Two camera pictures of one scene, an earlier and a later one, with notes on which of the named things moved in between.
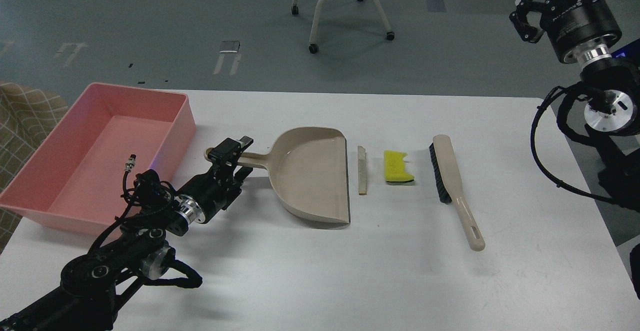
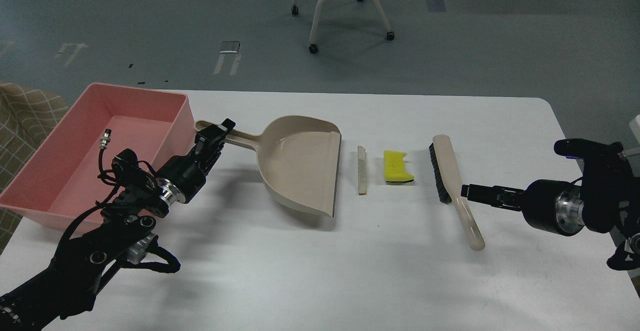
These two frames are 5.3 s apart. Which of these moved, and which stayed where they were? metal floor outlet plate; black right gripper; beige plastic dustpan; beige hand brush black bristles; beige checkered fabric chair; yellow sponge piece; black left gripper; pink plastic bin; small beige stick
Moved: black right gripper; beige plastic dustpan; black left gripper
Stayed: pink plastic bin; beige checkered fabric chair; beige hand brush black bristles; small beige stick; metal floor outlet plate; yellow sponge piece
